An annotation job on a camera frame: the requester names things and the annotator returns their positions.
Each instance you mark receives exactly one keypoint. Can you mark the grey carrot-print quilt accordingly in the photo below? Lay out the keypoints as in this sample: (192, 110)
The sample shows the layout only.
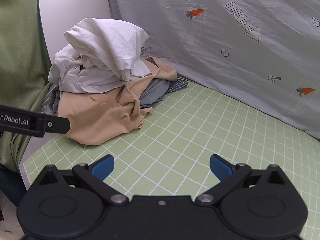
(225, 55)

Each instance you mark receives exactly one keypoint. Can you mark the green curtain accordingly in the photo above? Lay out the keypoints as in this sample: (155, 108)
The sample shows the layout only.
(17, 42)

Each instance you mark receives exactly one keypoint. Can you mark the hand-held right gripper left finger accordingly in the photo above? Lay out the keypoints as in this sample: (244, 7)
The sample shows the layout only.
(103, 166)

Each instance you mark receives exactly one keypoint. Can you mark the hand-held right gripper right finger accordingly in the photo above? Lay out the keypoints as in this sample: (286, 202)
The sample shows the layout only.
(220, 167)

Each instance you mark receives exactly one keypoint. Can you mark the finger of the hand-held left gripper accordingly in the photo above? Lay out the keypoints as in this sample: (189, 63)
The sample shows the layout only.
(58, 124)

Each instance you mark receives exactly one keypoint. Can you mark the beige garment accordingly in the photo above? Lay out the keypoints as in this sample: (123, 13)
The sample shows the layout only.
(100, 115)

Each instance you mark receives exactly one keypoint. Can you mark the dark blue cloth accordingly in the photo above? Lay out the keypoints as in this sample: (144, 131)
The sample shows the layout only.
(10, 185)

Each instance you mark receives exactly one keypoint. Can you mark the white headboard panel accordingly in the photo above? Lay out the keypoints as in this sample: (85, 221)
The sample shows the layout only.
(75, 2)

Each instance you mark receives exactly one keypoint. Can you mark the white pants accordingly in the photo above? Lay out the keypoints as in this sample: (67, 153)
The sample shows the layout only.
(100, 42)

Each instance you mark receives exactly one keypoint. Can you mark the white patterned rug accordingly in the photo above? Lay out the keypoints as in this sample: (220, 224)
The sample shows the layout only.
(7, 225)

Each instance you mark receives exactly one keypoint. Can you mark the striped grey garment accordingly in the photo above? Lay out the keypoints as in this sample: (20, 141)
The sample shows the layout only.
(51, 100)

